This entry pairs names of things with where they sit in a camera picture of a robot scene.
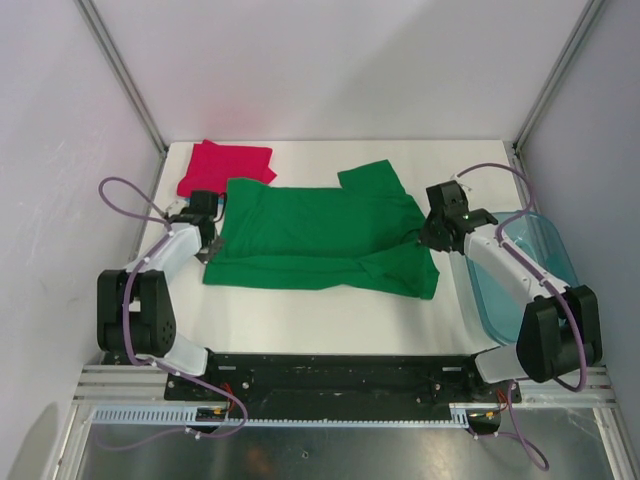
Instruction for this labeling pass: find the green t shirt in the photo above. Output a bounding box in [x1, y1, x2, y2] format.
[203, 160, 440, 300]

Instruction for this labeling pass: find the folded red t shirt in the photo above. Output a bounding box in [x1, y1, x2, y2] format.
[176, 140, 277, 198]

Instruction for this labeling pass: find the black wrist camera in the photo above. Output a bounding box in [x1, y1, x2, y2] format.
[188, 190, 225, 219]
[426, 180, 469, 217]

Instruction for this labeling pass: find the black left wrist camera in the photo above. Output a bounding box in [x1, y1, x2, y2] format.
[188, 190, 225, 219]

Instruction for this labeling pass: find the white slotted cable duct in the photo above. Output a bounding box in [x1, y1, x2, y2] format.
[89, 404, 500, 428]

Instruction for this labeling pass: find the left aluminium frame post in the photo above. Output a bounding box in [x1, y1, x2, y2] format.
[74, 0, 168, 155]

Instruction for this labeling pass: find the teal plastic bin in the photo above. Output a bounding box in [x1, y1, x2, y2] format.
[462, 212, 579, 345]

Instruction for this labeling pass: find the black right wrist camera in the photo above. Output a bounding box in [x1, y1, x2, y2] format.
[426, 180, 469, 217]

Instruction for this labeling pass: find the aluminium frame post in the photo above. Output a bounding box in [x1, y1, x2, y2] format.
[74, 0, 168, 155]
[512, 0, 609, 155]

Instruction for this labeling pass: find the right aluminium frame post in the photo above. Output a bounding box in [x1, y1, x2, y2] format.
[512, 0, 609, 155]

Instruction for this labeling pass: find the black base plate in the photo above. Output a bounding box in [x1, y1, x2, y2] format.
[164, 353, 521, 419]

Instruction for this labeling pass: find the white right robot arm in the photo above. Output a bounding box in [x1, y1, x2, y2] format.
[420, 208, 602, 401]

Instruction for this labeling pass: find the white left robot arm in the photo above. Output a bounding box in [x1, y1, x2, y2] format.
[97, 214, 223, 400]

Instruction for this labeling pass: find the aluminium front rail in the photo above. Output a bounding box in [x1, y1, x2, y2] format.
[73, 365, 617, 408]

